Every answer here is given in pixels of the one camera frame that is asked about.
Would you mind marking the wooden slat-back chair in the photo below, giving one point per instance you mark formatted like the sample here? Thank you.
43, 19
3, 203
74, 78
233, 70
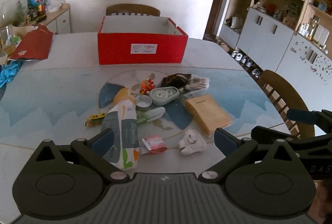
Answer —
282, 91
134, 8

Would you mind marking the row of grey shoes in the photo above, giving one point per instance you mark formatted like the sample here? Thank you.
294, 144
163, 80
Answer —
243, 59

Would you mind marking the clear plastic bag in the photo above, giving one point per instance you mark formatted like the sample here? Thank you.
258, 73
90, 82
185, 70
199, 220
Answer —
55, 3

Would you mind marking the cotton swab pack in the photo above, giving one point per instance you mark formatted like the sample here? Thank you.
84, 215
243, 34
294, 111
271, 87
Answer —
197, 85

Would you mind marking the orange red bead toy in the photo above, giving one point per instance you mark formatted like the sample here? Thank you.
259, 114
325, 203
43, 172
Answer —
146, 86

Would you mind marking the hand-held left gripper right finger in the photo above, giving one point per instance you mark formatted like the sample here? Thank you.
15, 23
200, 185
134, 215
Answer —
223, 140

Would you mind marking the green white tube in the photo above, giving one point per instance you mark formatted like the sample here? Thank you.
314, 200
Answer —
153, 114

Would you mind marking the yellow snack packet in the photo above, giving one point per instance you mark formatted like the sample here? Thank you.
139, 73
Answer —
96, 119

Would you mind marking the blue rubber gloves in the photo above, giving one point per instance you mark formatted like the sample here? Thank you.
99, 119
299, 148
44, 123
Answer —
7, 73

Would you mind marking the red cardboard box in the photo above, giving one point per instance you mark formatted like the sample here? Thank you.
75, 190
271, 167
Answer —
116, 50

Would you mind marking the dark patterned pouch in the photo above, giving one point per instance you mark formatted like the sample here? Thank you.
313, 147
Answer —
175, 81

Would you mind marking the white wall cabinet unit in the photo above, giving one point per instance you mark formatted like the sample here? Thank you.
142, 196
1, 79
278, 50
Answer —
264, 32

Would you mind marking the white sideboard with wooden top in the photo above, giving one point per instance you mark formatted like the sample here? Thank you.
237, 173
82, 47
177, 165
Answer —
62, 21

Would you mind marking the white bag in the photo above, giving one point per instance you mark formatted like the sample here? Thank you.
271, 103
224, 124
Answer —
236, 23

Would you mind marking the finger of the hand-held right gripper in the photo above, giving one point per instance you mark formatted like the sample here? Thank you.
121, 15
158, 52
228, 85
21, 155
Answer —
262, 134
300, 115

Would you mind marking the pair of slippers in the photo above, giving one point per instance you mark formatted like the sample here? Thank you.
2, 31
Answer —
222, 45

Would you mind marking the white grey plastic packet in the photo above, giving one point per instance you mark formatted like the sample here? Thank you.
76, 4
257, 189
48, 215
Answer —
127, 120

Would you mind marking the grey correction tape dispenser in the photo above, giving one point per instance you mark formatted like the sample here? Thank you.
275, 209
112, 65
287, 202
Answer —
163, 95

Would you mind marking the dark sauce bottle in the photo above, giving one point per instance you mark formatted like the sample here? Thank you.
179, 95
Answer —
32, 16

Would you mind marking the white plush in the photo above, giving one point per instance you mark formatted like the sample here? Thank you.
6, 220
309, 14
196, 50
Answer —
192, 142

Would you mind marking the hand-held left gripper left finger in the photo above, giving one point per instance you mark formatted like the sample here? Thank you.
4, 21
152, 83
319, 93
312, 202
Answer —
102, 141

